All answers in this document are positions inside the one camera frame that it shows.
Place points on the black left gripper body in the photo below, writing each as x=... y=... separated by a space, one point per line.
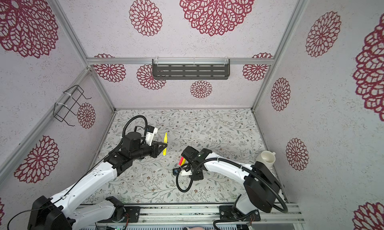
x=145 y=151

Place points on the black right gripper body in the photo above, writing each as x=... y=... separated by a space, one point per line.
x=198 y=176

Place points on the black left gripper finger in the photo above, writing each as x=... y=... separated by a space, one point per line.
x=157 y=150
x=158 y=144

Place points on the yellow highlighter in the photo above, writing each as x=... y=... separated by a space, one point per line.
x=166 y=142

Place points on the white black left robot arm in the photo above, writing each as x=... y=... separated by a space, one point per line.
x=60 y=212

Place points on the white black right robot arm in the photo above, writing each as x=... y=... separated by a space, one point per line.
x=261 y=186

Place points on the white mug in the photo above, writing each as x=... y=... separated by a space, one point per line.
x=267 y=158

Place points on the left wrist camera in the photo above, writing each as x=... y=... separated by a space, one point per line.
x=151 y=132

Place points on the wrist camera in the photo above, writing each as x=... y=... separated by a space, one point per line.
x=151 y=132
x=181 y=172

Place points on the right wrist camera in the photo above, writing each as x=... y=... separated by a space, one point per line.
x=181 y=172

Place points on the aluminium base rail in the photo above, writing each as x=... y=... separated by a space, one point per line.
x=187 y=216

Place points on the dark grey wall shelf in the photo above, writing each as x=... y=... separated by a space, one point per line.
x=191 y=70

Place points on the black wire wall basket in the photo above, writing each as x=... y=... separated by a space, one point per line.
x=62 y=110

